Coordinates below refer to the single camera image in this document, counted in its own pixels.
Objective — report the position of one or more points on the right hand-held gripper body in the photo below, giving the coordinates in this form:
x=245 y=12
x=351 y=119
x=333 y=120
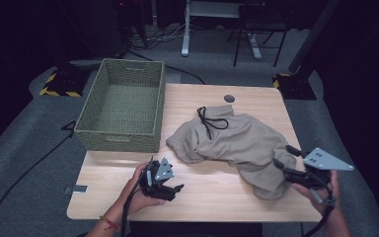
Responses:
x=322 y=161

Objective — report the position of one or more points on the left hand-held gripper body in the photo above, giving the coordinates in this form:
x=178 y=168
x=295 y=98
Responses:
x=159 y=177

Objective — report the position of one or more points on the green woven basket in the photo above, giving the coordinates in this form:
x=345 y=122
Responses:
x=125 y=105

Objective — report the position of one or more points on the person's left hand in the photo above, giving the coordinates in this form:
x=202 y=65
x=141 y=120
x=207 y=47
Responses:
x=136 y=197

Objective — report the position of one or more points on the person's right hand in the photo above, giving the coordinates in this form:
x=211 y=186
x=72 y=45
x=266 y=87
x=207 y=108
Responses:
x=324 y=205

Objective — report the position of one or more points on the yellow black striped stand base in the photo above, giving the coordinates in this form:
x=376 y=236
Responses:
x=296 y=89
x=64 y=85

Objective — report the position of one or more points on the grey round table grommet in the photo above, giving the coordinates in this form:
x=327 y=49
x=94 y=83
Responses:
x=229 y=98

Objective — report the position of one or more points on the black chair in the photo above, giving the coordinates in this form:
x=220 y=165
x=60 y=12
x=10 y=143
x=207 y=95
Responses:
x=263 y=25

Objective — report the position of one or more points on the dark box-shaped equipment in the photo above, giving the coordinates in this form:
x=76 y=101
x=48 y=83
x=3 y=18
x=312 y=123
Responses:
x=102 y=29

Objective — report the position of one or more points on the grey metal table bracket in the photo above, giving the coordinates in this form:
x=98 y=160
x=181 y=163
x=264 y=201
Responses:
x=79 y=189

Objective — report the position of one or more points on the dark slanted post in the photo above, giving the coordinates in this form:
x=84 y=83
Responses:
x=312 y=36

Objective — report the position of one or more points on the white desk frame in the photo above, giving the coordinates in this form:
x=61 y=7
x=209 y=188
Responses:
x=186 y=33

